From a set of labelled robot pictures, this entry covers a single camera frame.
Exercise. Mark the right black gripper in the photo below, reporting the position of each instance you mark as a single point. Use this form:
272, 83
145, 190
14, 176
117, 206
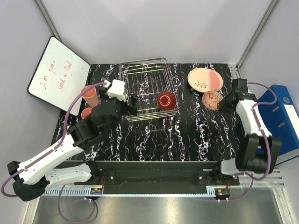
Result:
222, 105

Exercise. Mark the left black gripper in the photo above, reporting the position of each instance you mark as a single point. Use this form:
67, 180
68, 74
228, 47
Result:
128, 110

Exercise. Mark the blue white patterned bowl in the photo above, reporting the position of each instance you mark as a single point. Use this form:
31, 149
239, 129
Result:
211, 100

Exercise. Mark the light pink plastic cup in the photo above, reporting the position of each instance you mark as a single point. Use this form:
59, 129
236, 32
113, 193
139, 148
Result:
90, 96

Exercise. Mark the salmon pink plastic cup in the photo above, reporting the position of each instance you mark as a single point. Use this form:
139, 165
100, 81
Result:
86, 112

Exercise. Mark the metal wire dish rack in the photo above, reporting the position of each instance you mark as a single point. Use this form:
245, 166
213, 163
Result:
145, 80

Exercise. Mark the pink rimmed ceramic plate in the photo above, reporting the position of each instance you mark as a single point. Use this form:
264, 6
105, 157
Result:
203, 80

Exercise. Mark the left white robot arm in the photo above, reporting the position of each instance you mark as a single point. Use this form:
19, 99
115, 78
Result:
30, 179

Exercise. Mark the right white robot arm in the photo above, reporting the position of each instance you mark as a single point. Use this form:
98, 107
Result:
259, 150

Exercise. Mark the red lacquer bowl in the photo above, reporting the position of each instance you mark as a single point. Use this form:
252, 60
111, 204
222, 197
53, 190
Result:
166, 100

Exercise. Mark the white dry erase board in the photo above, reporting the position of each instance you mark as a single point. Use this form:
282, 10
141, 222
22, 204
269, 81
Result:
59, 76

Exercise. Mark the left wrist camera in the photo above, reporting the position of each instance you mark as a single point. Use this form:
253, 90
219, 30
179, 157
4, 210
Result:
116, 89

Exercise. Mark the blue ring binder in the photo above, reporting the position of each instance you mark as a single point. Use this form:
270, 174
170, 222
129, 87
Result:
282, 120

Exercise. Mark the white slotted cable duct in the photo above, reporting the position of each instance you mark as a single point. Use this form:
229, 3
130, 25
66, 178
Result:
74, 191

